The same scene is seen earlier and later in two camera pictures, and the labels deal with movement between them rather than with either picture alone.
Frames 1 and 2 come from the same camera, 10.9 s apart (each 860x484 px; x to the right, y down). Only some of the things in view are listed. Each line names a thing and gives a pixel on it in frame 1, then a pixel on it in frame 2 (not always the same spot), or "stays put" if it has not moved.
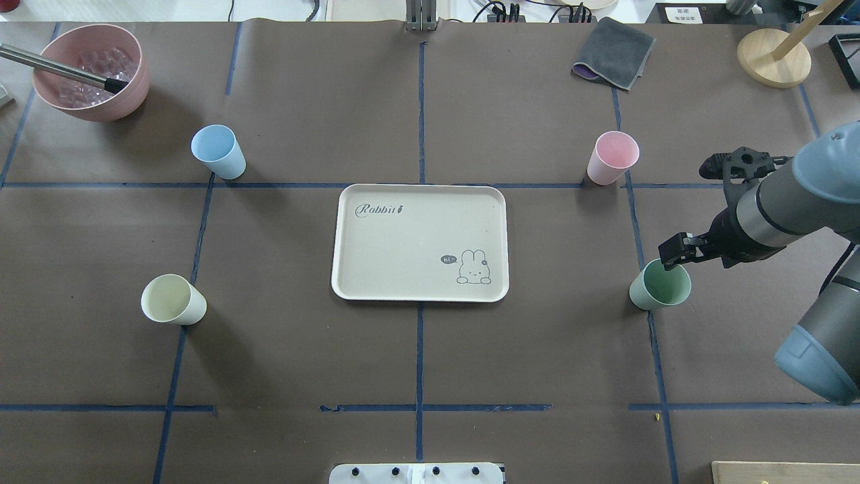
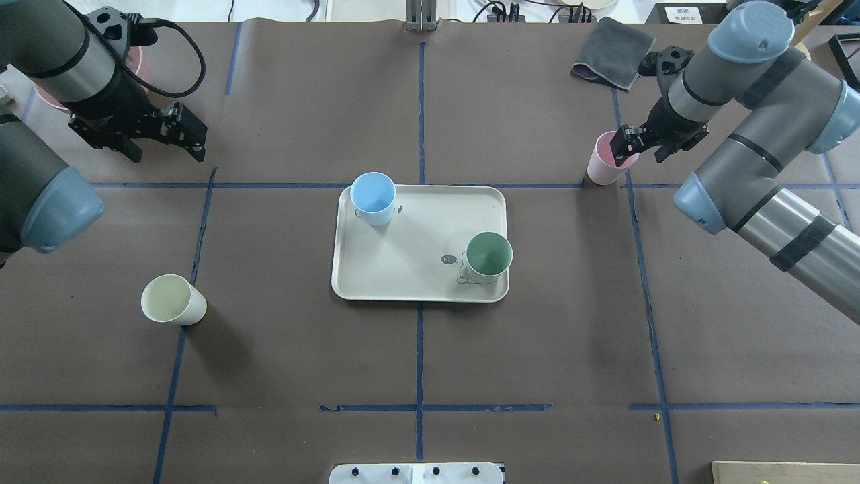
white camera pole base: (416, 473) stays put
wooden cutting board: (783, 472) stays put
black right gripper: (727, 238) → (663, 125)
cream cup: (173, 298) stays put
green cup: (654, 287) → (488, 255)
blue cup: (216, 146) → (373, 195)
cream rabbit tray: (413, 242) stays put
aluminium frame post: (420, 15) stays put
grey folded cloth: (614, 53) stays put
